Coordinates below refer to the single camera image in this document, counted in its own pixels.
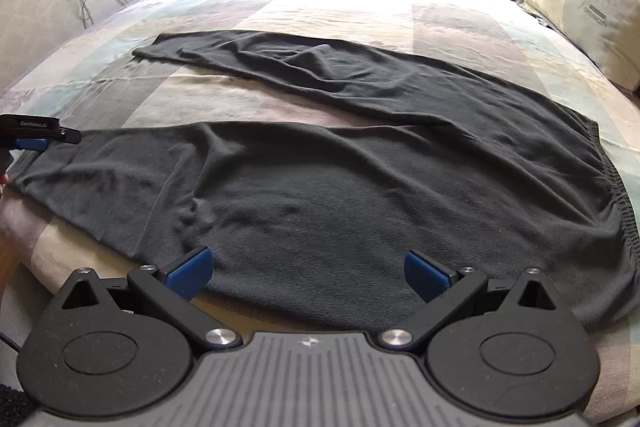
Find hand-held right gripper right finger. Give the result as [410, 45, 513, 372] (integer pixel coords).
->
[376, 251, 560, 353]

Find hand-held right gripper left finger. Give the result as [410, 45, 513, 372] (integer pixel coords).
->
[59, 246, 242, 353]

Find black pants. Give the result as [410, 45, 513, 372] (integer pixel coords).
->
[10, 29, 640, 333]

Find bed with patchwork sheet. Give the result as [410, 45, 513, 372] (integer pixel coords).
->
[0, 0, 640, 427]

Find person's dark knit clothing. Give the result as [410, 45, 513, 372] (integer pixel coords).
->
[0, 384, 32, 427]

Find beige printed pillow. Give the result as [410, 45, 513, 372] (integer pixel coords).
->
[515, 0, 640, 95]

